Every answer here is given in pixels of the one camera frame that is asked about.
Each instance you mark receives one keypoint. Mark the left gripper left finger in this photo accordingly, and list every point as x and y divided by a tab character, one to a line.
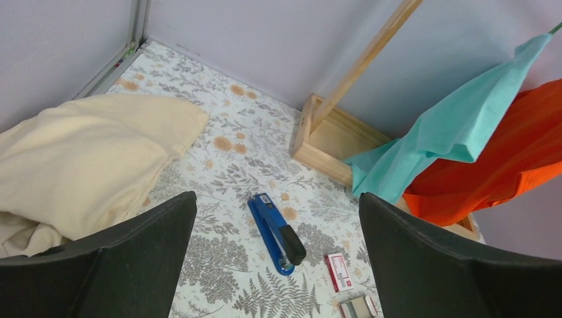
128	270

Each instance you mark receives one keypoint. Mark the red white staples box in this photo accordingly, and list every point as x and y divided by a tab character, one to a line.
339	272

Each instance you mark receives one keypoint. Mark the beige cloth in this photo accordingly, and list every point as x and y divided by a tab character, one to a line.
86	165

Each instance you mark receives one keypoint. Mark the floral table mat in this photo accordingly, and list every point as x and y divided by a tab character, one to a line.
245	150

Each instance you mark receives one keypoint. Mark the orange t-shirt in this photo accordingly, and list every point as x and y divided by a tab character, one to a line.
523	153

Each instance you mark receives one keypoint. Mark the teal t-shirt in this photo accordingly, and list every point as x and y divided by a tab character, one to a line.
456	128

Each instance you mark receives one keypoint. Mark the blue stapler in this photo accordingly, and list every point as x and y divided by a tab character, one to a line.
283	244

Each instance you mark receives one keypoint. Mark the staples box tray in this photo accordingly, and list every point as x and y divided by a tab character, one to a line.
359	307

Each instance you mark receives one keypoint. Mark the wooden clothes rack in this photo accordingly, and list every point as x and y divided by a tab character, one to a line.
411	62

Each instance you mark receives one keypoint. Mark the green hanger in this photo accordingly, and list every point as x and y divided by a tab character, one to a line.
556	28

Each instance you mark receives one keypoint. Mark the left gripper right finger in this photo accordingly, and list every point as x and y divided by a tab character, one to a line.
422	270

